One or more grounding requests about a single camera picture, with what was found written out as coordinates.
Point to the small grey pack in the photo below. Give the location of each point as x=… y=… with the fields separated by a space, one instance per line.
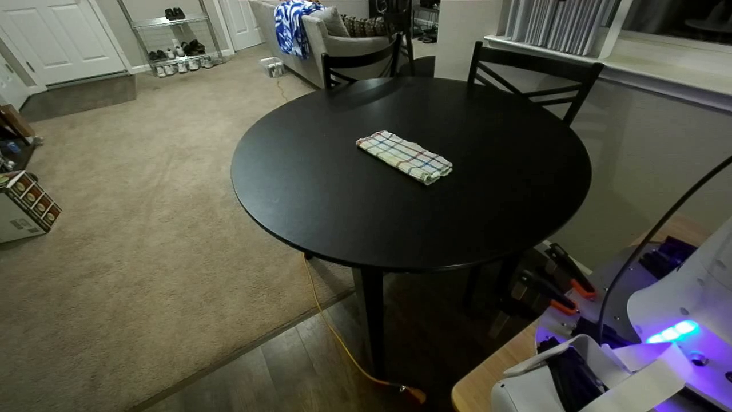
x=273 y=67

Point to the white panel door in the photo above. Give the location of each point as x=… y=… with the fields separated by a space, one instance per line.
x=243 y=23
x=57 y=34

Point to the grey cushion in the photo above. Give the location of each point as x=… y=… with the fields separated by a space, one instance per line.
x=333 y=22

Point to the black wooden chair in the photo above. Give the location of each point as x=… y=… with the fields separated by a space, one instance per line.
x=532 y=60
x=360 y=62

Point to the printed cardboard box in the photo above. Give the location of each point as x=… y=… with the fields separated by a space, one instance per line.
x=26 y=209

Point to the white window shutter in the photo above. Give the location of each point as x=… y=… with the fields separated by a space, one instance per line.
x=557 y=23

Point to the row of dark shoes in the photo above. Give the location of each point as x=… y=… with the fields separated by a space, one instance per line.
x=191 y=48

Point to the dark plastic block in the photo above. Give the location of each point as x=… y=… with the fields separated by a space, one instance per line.
x=666 y=257

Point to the pair of black shoes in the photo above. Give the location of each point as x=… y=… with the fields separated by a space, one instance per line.
x=174 y=13

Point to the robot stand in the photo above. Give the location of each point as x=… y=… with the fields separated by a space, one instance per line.
x=486 y=383

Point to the dark patterned cushion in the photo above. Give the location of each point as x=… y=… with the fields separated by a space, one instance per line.
x=366 y=26

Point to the folded checkered dish towel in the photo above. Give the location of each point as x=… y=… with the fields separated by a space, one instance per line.
x=405 y=156

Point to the row of white shoes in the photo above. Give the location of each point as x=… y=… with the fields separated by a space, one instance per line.
x=183 y=66

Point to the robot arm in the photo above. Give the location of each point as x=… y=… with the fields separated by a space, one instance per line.
x=703 y=286

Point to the blue and white blanket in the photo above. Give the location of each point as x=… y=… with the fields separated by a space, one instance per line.
x=291 y=26

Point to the grey sofa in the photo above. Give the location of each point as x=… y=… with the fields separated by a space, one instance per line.
x=349 y=47

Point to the window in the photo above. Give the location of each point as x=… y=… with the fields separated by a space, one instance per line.
x=680 y=14

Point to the black clamp with orange tip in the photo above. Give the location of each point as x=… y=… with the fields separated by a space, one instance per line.
x=572 y=272
x=546 y=292

